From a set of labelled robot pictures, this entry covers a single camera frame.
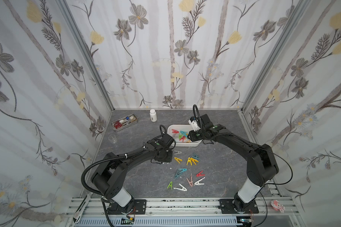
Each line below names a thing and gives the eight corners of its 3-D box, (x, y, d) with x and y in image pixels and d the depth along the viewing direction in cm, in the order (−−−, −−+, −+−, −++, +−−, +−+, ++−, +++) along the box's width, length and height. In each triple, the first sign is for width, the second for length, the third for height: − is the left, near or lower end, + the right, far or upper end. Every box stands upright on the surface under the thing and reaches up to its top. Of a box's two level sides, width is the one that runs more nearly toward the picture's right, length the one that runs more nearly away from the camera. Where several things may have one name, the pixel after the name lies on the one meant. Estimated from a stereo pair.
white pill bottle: (150, 122, 113) (149, 114, 106) (151, 117, 117) (150, 108, 109) (156, 122, 113) (155, 114, 106) (157, 117, 117) (156, 109, 109)
